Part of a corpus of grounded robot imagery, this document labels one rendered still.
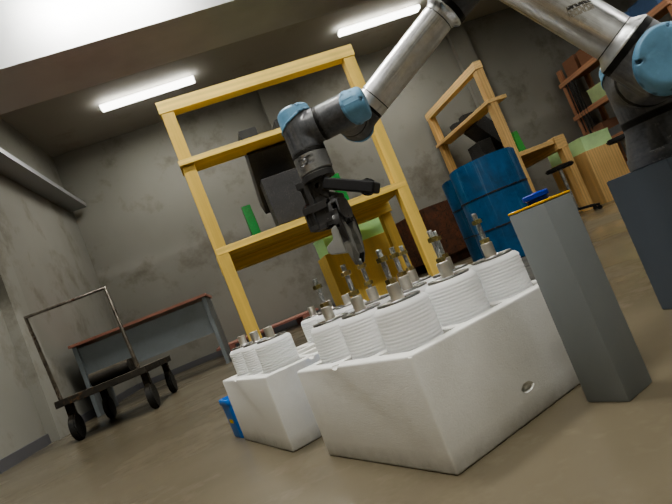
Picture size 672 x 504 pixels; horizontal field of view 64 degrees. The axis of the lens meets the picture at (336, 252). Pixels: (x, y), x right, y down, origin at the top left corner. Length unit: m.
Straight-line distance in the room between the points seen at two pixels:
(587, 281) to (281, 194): 2.94
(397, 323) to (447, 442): 0.18
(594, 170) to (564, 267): 6.70
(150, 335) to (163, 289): 2.46
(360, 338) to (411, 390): 0.17
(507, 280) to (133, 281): 7.36
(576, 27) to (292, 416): 0.98
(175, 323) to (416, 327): 4.84
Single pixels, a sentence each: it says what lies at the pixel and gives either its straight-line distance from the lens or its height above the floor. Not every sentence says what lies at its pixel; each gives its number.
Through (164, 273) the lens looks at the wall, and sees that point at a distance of 8.05.
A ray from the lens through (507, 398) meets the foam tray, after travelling 0.90.
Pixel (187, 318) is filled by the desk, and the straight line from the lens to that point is 5.58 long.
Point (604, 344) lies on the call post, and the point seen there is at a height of 0.09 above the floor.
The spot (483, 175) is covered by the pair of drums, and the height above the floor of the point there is 0.65.
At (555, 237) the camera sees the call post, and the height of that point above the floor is 0.26.
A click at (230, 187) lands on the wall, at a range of 8.14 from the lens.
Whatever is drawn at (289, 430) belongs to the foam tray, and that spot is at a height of 0.05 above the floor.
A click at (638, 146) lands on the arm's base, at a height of 0.34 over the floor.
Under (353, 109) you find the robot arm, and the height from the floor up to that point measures 0.63.
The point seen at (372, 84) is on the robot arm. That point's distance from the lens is 1.27.
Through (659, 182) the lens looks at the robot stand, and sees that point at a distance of 1.22.
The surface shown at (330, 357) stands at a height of 0.19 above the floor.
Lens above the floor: 0.31
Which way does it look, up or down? 3 degrees up
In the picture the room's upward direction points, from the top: 22 degrees counter-clockwise
